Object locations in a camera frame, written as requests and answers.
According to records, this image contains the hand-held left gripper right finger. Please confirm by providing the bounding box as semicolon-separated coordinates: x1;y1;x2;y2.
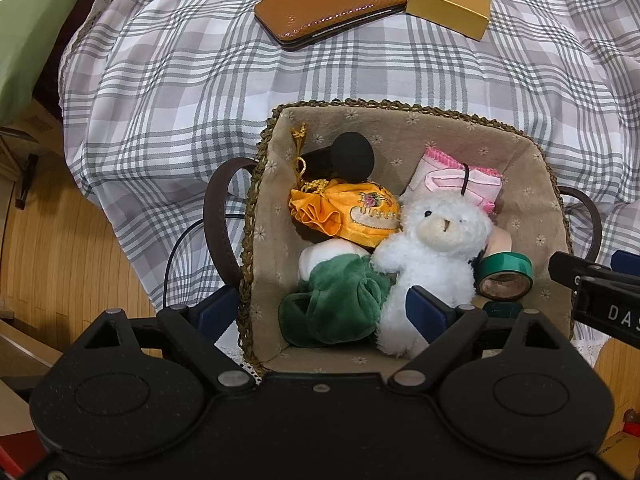
389;284;572;390

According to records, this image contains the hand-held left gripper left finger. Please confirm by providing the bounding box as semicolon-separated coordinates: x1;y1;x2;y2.
74;285;257;390

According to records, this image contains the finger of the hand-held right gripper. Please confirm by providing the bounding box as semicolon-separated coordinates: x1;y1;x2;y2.
548;252;601;289
611;251;640;274

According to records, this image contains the white plush teddy bear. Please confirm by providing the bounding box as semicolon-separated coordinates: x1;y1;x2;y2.
370;192;493;358

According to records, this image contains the green tape roll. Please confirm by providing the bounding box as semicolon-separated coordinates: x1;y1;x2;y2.
474;252;535;302

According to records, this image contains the beige tape roll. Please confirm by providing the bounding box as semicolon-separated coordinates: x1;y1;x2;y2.
487;227;513;261

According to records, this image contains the green velvet pouch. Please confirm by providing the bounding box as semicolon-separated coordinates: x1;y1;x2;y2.
278;254;396;348

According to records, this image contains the white soft packet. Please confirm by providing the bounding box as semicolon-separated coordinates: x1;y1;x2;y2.
298;239;371;281

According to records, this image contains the yellow embroidered drawstring pouch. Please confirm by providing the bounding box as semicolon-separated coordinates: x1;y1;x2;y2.
287;122;402;251

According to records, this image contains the pink and white towel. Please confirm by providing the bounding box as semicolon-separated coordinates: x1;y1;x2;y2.
400;146;503;218

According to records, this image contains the black cylindrical object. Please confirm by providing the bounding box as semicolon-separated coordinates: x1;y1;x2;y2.
300;131;376;183

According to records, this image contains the woven basket with floral lining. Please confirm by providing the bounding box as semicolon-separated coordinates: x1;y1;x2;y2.
202;100;603;376

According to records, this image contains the grey plaid bedsheet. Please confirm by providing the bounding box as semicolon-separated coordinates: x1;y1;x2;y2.
57;0;640;361

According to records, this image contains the shiny brown case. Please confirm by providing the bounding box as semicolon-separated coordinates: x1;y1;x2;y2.
253;0;408;52

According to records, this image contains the green embroidered cushion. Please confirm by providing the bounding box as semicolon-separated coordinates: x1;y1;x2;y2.
0;0;101;118

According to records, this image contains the black cable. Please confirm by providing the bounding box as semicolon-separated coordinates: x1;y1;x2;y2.
164;217;208;311

